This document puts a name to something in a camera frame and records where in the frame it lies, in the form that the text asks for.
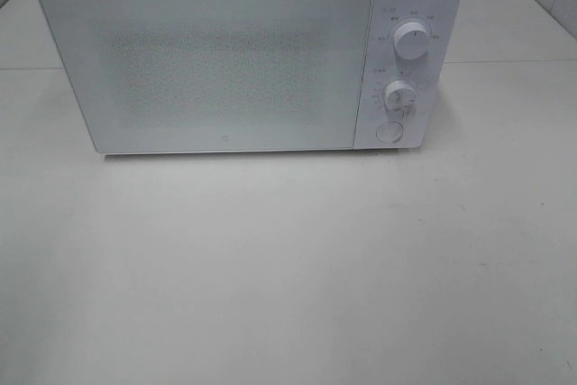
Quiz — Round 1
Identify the round white door button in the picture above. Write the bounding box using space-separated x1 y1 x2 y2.
376 121 403 144

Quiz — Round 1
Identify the white microwave knob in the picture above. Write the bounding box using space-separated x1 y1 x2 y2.
392 20 431 60
383 79 417 111

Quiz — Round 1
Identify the white microwave door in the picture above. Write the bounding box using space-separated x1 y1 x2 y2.
40 0 371 154

